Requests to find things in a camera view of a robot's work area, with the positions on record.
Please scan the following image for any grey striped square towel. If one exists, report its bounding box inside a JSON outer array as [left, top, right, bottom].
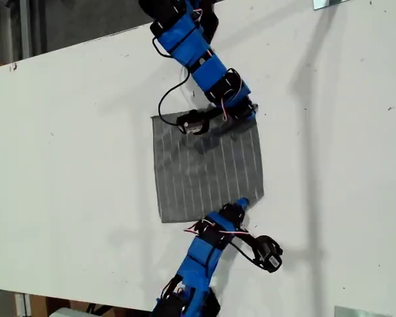
[[150, 111, 266, 225]]

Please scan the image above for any white container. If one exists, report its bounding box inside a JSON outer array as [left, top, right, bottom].
[[48, 306, 90, 317]]

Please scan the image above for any camera black cable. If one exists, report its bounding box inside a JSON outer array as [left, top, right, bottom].
[[151, 34, 193, 127], [230, 242, 263, 267]]

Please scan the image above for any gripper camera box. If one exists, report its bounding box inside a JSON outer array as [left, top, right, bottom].
[[256, 234, 284, 273], [176, 110, 211, 137]]

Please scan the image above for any white metal post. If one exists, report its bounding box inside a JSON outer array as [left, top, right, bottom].
[[14, 292, 32, 317]]

